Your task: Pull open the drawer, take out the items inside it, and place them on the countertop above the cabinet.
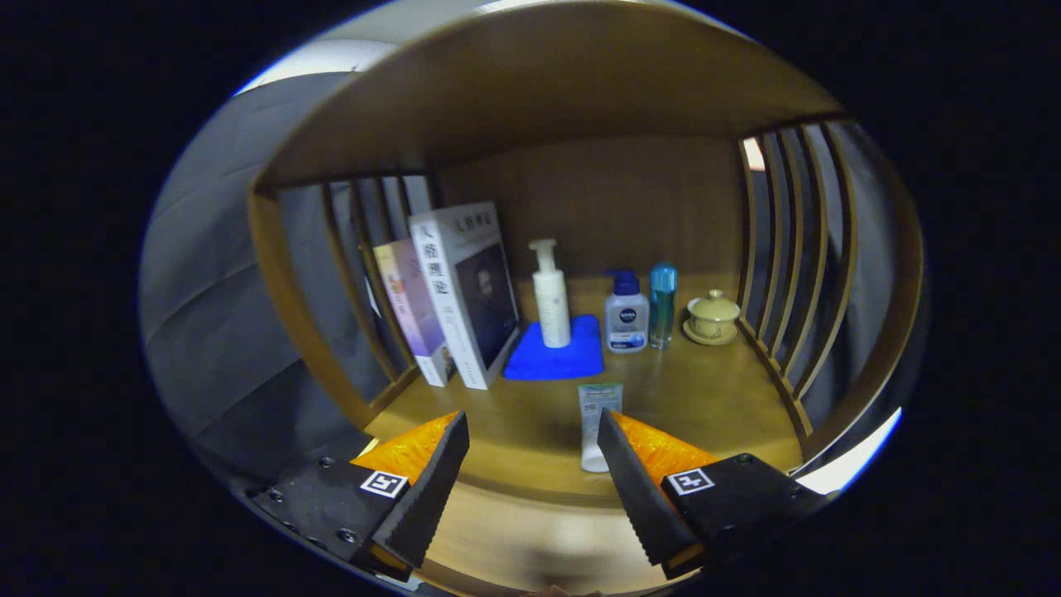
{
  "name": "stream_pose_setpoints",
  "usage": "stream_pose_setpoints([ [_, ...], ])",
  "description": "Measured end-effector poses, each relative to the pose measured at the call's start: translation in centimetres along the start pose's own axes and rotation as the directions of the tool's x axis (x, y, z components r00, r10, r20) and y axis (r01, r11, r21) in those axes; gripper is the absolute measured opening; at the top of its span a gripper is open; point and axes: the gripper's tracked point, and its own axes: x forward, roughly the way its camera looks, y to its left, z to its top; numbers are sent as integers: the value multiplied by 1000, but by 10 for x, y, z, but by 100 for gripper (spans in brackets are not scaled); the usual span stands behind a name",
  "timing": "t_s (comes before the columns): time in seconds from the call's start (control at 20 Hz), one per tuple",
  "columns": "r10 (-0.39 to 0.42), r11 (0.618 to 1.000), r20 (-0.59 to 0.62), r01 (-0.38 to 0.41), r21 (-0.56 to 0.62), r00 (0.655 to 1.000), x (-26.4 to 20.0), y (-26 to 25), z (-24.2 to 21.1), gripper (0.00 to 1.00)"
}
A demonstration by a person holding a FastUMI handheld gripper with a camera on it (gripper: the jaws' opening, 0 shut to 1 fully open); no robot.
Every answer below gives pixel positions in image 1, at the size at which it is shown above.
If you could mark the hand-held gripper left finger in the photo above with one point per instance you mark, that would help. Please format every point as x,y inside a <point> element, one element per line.
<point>431,493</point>

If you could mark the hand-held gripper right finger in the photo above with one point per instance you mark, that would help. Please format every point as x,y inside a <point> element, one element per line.
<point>638,497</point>

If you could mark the white tube with green end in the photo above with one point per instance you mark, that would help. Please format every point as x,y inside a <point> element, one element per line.
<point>590,423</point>

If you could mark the wooden drawer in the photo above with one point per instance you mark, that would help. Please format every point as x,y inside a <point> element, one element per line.
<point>530,539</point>

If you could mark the wooden countertop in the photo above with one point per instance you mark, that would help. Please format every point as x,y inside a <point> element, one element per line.
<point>514,431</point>

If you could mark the brown wooden cabinet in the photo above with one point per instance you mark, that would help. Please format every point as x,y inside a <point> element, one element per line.
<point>539,83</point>

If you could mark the blue folded cloth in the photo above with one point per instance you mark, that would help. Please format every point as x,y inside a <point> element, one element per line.
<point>551,363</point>

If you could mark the white bottle with blue cap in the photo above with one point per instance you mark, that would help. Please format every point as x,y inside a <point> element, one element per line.
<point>627,319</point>

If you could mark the purple book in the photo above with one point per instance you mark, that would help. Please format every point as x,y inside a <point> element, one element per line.
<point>410,307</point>

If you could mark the teal bottle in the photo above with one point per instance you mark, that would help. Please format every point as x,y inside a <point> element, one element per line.
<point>662,307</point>

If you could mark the yellow lidded teacup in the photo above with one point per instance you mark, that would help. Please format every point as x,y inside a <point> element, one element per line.
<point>713,319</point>

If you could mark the white book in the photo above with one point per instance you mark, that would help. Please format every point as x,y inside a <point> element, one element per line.
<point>448,298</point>

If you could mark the white panel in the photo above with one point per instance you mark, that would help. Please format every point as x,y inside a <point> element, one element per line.
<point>833,479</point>

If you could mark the white pump bottle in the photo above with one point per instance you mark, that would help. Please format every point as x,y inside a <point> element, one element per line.
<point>551,307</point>

